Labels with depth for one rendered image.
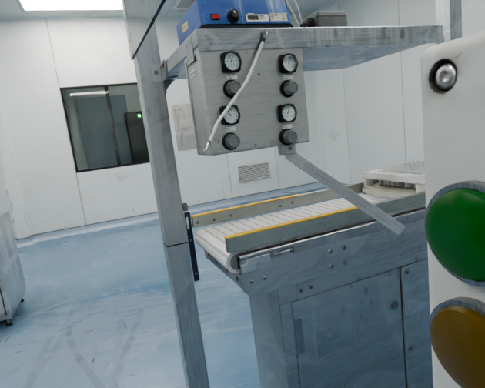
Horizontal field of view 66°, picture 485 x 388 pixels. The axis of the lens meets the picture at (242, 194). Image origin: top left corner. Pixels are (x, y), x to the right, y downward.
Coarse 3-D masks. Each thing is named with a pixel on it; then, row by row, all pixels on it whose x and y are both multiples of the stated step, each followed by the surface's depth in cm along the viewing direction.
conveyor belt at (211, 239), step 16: (304, 208) 113; (320, 208) 110; (336, 208) 108; (416, 208) 100; (224, 224) 105; (240, 224) 103; (256, 224) 101; (272, 224) 99; (352, 224) 92; (208, 240) 94; (224, 240) 89; (288, 240) 85; (224, 256) 82; (240, 272) 82
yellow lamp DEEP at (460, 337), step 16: (448, 320) 11; (464, 320) 11; (480, 320) 11; (432, 336) 12; (448, 336) 11; (464, 336) 11; (480, 336) 11; (448, 352) 12; (464, 352) 11; (480, 352) 11; (448, 368) 12; (464, 368) 11; (480, 368) 11; (464, 384) 11; (480, 384) 11
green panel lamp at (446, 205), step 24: (456, 192) 11; (480, 192) 10; (432, 216) 11; (456, 216) 11; (480, 216) 10; (432, 240) 12; (456, 240) 11; (480, 240) 10; (456, 264) 11; (480, 264) 10
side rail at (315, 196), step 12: (312, 192) 117; (324, 192) 118; (264, 204) 111; (276, 204) 112; (288, 204) 114; (300, 204) 115; (204, 216) 104; (216, 216) 105; (228, 216) 107; (240, 216) 108
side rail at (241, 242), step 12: (420, 192) 98; (384, 204) 93; (396, 204) 95; (408, 204) 96; (420, 204) 98; (324, 216) 87; (336, 216) 88; (348, 216) 89; (360, 216) 91; (276, 228) 82; (288, 228) 83; (300, 228) 84; (312, 228) 86; (324, 228) 87; (228, 240) 78; (240, 240) 79; (252, 240) 80; (264, 240) 81; (276, 240) 82; (228, 252) 78
